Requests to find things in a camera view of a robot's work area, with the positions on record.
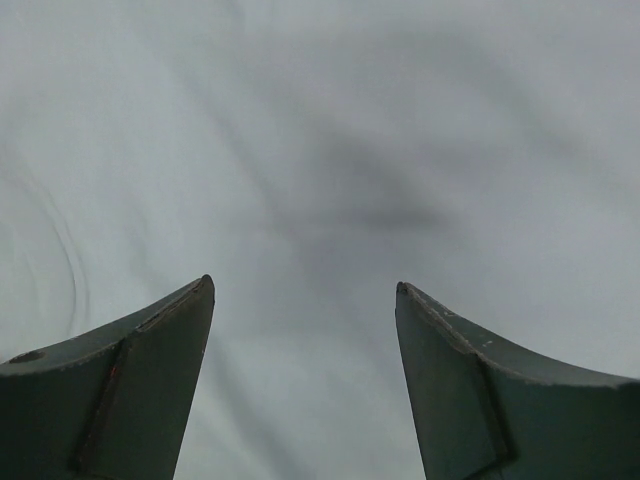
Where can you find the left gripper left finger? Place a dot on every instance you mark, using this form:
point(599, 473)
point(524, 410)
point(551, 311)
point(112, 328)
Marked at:
point(112, 403)

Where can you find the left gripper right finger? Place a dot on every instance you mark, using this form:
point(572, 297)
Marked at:
point(486, 408)

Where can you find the blue-grey t shirt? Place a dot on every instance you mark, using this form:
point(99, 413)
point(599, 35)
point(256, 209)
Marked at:
point(308, 156)

